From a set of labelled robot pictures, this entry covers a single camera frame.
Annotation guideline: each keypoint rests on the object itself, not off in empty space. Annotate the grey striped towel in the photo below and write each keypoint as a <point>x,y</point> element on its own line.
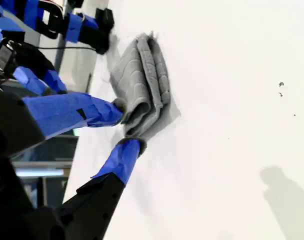
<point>134,75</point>

